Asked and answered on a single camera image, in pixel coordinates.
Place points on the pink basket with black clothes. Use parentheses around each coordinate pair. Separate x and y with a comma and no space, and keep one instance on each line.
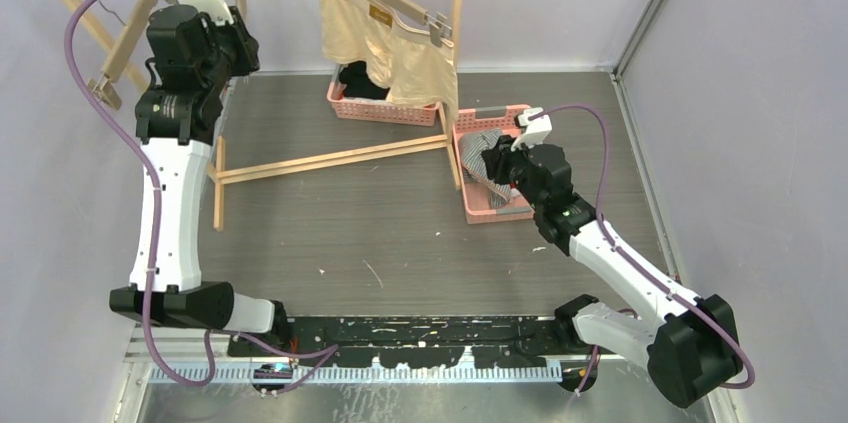
(376,110)

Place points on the grey striped underwear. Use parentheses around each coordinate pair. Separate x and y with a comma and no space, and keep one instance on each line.
(471,147)

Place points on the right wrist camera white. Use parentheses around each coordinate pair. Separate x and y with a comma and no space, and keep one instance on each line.
(535,126)

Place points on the empty pink basket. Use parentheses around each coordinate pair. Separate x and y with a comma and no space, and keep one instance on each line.
(476,197)

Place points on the white slotted cable duct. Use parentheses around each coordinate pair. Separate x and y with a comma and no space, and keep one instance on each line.
(282,372)

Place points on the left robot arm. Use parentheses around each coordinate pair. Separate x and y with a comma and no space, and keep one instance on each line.
(176,134)

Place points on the black clothes in basket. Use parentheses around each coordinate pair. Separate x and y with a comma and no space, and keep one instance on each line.
(357,83)

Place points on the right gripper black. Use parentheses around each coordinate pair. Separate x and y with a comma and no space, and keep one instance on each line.
(498,158)

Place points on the beige underwear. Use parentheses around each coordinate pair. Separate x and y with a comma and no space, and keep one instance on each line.
(398,56)

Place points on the wooden clothes rack frame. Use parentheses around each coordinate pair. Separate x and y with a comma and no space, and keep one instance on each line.
(221,177)

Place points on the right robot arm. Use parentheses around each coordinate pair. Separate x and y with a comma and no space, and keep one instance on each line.
(687,344)

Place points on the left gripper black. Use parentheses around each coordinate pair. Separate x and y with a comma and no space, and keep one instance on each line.
(245,43)

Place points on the empty wooden clip hanger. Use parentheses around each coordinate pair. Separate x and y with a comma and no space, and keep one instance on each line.
(118,61)

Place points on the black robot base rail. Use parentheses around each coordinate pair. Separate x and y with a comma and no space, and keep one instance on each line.
(427,342)

